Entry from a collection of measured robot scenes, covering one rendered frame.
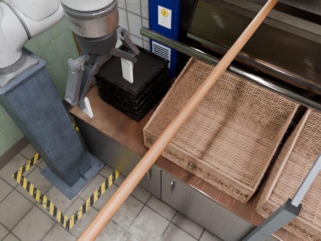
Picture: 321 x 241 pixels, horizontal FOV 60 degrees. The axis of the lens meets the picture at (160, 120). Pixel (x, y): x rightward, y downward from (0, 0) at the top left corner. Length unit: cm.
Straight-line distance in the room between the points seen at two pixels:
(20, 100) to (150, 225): 108
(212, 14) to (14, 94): 91
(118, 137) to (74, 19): 103
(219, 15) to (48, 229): 158
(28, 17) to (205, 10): 74
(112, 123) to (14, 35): 64
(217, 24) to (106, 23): 92
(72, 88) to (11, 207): 163
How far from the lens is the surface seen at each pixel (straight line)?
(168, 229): 186
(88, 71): 58
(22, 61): 125
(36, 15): 118
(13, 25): 116
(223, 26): 134
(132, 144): 142
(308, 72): 132
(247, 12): 126
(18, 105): 130
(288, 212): 99
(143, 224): 187
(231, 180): 121
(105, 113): 155
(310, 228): 126
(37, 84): 130
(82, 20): 48
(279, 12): 122
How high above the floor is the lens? 181
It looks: 55 degrees down
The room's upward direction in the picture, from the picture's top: straight up
